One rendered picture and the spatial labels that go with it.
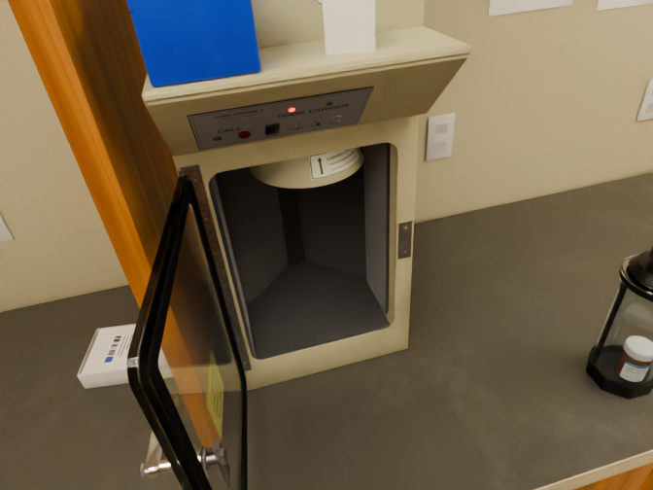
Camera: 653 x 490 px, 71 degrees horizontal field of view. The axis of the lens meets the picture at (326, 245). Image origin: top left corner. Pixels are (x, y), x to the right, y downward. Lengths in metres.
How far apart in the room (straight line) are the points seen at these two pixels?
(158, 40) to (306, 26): 0.19
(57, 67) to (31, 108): 0.59
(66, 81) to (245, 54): 0.16
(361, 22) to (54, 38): 0.27
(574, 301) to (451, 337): 0.28
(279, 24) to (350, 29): 0.10
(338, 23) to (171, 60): 0.16
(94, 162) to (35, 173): 0.62
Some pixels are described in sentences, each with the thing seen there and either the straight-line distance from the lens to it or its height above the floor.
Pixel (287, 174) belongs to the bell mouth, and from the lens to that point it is 0.65.
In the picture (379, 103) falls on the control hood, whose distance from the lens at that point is 0.54.
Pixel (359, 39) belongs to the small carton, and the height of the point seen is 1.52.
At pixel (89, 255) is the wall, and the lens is 1.20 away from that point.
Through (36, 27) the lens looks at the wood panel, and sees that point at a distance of 0.48.
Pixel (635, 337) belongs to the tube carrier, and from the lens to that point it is 0.85.
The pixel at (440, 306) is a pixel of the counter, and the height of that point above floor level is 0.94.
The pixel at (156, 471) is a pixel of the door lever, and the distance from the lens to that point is 0.51.
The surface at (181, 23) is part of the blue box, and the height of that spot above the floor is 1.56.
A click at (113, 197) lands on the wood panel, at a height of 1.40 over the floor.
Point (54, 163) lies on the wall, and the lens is 1.10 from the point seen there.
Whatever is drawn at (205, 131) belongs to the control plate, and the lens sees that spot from 0.51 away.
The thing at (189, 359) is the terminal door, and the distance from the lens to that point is 0.47.
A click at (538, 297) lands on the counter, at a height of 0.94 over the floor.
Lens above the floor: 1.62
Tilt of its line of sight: 36 degrees down
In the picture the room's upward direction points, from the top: 5 degrees counter-clockwise
